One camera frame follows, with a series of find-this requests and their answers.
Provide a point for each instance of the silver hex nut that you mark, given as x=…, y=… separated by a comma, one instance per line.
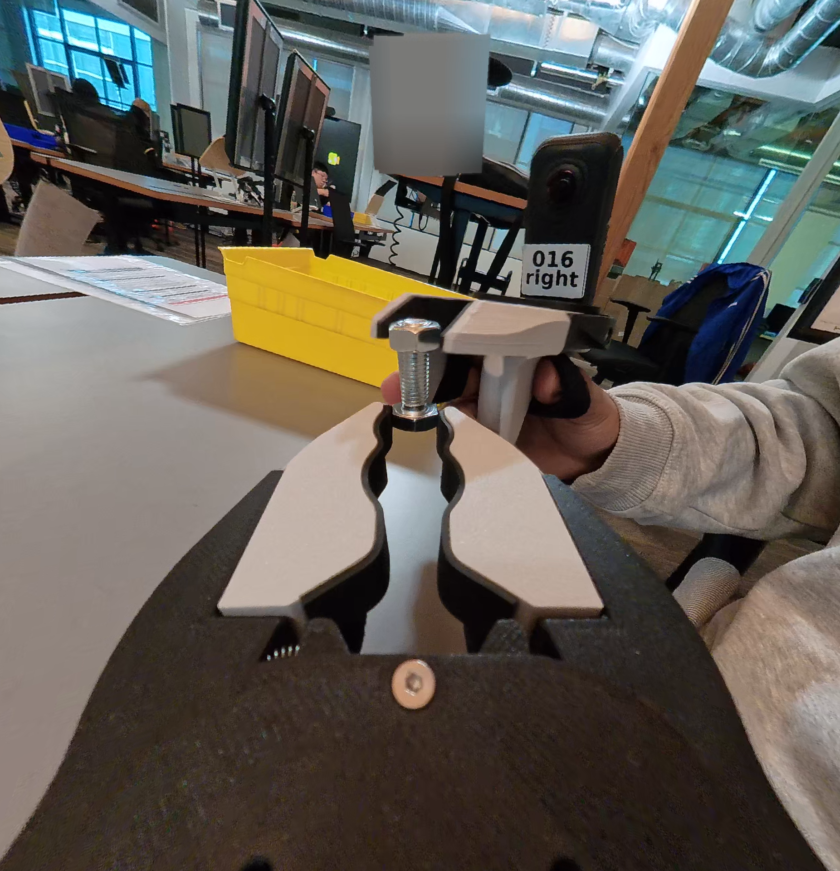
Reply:
x=414, y=418

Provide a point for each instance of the silver ventilation ducts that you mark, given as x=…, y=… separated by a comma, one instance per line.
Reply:
x=767, y=34

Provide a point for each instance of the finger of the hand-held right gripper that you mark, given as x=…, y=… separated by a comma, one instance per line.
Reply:
x=508, y=330
x=427, y=307

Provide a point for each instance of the black floor lamp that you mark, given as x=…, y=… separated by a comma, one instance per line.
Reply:
x=499, y=71

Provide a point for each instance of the laminated paper sheet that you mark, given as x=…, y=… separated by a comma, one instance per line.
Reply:
x=120, y=286

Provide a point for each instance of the silver hex bolt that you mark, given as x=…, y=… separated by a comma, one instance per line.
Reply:
x=414, y=374

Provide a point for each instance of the folded cardboard sheet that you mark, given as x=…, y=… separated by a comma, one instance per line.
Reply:
x=52, y=221

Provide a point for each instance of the small black monitor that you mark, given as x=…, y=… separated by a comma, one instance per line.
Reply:
x=191, y=130

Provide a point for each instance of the blue jacket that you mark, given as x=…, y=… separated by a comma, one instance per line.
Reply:
x=719, y=320

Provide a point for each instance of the person's right hand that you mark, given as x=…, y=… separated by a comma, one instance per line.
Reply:
x=576, y=442

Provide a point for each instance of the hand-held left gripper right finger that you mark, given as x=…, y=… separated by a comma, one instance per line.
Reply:
x=515, y=537

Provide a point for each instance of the standing desk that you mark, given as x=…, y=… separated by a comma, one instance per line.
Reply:
x=461, y=187

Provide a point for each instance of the medium black monitor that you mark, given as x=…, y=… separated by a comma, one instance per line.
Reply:
x=342, y=146

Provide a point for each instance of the grey desk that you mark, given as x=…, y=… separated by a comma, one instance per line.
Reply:
x=120, y=442

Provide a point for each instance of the wooden post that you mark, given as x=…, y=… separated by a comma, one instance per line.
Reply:
x=658, y=136

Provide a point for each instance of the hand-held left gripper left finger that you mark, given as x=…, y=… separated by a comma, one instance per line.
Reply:
x=304, y=531

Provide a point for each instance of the long wooden desk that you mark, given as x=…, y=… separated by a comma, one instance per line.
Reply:
x=154, y=187

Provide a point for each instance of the large black monitor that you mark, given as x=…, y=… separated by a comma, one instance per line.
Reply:
x=301, y=119
x=253, y=88

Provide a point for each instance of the black office chair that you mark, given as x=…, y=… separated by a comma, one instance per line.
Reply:
x=631, y=354

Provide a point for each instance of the yellow plastic bin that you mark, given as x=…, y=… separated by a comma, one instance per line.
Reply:
x=291, y=306

